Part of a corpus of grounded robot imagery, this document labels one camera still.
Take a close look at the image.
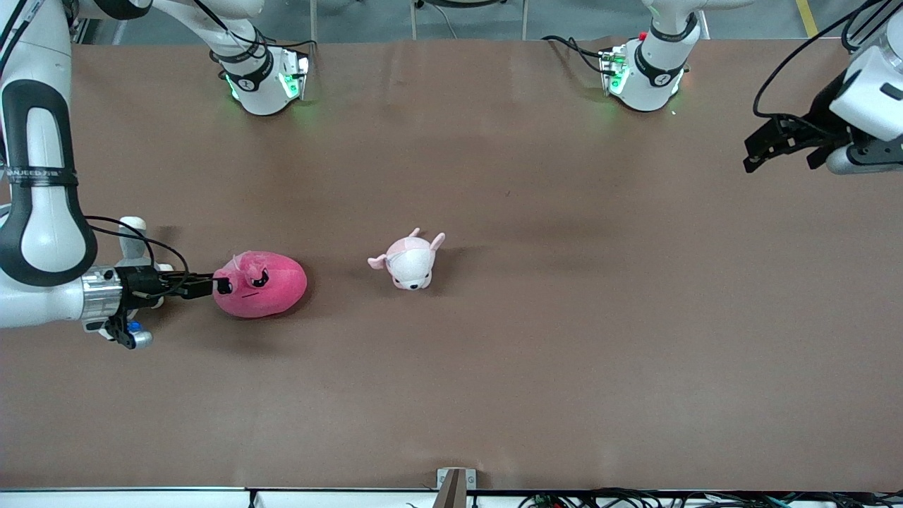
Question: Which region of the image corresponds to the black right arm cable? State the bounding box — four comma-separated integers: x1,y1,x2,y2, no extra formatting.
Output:
83,214,193,298

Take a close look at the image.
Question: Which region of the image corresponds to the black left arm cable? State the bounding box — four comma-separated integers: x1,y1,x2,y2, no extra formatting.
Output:
752,0,891,118

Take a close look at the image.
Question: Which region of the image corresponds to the black cable bundle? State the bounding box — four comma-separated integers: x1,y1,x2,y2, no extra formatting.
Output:
517,487,903,508

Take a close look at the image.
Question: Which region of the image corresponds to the grey metal bracket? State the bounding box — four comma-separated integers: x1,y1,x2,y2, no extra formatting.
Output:
436,467,478,492

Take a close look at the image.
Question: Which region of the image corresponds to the white pink plush puppy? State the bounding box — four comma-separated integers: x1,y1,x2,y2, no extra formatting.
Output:
367,227,447,291

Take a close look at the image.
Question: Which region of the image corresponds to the round pink plush toy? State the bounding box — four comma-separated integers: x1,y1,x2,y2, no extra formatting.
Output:
211,250,308,319

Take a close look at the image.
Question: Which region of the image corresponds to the white flat panel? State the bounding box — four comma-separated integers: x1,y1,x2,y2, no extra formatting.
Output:
0,490,523,508

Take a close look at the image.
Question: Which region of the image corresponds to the brown camera post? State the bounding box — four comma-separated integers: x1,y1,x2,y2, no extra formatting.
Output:
431,469,468,508

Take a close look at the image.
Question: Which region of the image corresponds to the black arm base cable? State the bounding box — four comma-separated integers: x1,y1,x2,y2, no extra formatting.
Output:
541,35,616,75

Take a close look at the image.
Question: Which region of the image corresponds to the grey white plush husky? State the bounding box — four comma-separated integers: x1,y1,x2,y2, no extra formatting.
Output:
117,216,175,277

